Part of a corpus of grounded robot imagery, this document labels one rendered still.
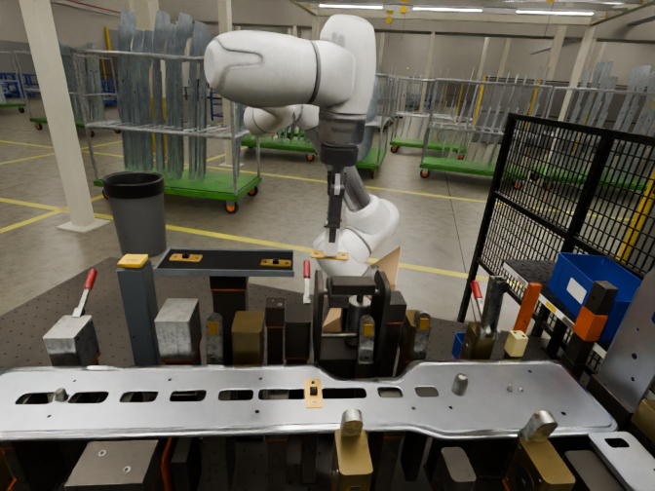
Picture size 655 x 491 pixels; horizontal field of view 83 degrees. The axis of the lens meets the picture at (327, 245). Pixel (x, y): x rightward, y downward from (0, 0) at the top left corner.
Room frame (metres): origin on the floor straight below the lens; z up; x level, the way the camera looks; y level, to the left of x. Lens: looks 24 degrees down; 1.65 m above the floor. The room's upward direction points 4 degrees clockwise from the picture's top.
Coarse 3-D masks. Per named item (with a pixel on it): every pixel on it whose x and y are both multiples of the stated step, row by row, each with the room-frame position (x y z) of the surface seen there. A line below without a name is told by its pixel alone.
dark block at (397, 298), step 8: (392, 296) 0.86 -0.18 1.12; (400, 296) 0.86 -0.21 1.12; (392, 304) 0.82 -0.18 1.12; (400, 304) 0.83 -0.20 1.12; (392, 312) 0.82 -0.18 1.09; (400, 312) 0.83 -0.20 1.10; (392, 320) 0.82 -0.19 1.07; (400, 320) 0.83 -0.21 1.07; (392, 328) 0.83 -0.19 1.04; (400, 328) 0.83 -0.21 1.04; (392, 336) 0.83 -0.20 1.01; (384, 344) 0.83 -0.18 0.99; (392, 344) 0.83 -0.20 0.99; (384, 352) 0.83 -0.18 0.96; (392, 352) 0.83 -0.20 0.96; (376, 360) 0.87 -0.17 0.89; (384, 360) 0.83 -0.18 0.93; (392, 360) 0.83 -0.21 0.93; (376, 368) 0.86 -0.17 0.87; (384, 368) 0.83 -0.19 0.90; (392, 368) 0.83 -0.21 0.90; (376, 376) 0.84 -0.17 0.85; (384, 376) 0.83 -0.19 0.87; (392, 376) 0.83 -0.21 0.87
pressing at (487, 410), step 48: (0, 384) 0.59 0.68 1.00; (48, 384) 0.60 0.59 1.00; (96, 384) 0.60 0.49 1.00; (144, 384) 0.61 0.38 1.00; (192, 384) 0.62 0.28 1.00; (240, 384) 0.63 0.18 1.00; (288, 384) 0.64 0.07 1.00; (336, 384) 0.65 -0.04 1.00; (384, 384) 0.66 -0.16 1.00; (432, 384) 0.67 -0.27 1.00; (480, 384) 0.69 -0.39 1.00; (528, 384) 0.70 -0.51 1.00; (576, 384) 0.71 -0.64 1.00; (0, 432) 0.48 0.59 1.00; (48, 432) 0.48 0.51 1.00; (96, 432) 0.49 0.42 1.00; (144, 432) 0.50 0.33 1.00; (192, 432) 0.51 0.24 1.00; (240, 432) 0.51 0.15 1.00; (288, 432) 0.52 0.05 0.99; (432, 432) 0.54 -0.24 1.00; (480, 432) 0.55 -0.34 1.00; (576, 432) 0.57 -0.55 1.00
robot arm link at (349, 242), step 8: (344, 232) 1.37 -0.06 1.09; (352, 232) 1.36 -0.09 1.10; (320, 240) 1.33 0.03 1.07; (344, 240) 1.33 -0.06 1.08; (352, 240) 1.33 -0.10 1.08; (360, 240) 1.34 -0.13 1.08; (320, 248) 1.31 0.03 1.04; (344, 248) 1.31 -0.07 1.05; (352, 248) 1.31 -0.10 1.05; (360, 248) 1.32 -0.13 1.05; (352, 256) 1.30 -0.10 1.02; (360, 256) 1.31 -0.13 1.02; (368, 256) 1.36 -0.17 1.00; (320, 264) 1.32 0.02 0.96; (328, 264) 1.28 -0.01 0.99; (336, 264) 1.28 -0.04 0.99; (344, 264) 1.28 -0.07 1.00; (352, 264) 1.29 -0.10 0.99; (360, 264) 1.30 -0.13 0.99; (328, 272) 1.29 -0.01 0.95; (336, 272) 1.28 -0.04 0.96; (344, 272) 1.27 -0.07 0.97; (352, 272) 1.27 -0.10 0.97; (360, 272) 1.28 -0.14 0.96
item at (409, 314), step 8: (408, 312) 0.87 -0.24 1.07; (408, 320) 0.83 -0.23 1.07; (408, 328) 0.82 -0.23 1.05; (400, 336) 0.87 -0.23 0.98; (408, 336) 0.81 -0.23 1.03; (400, 344) 0.86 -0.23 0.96; (408, 344) 0.80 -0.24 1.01; (400, 352) 0.86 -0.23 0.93; (408, 352) 0.80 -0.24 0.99; (400, 360) 0.85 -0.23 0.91; (408, 360) 0.80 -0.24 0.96; (400, 368) 0.84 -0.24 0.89; (400, 392) 0.81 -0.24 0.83
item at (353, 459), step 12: (336, 432) 0.49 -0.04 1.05; (336, 444) 0.46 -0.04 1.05; (348, 444) 0.46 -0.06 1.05; (360, 444) 0.47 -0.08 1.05; (336, 456) 0.45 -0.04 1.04; (348, 456) 0.44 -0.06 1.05; (360, 456) 0.44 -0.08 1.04; (336, 468) 0.44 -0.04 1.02; (348, 468) 0.42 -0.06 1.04; (360, 468) 0.42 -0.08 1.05; (336, 480) 0.42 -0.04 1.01; (348, 480) 0.41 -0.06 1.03; (360, 480) 0.41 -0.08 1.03
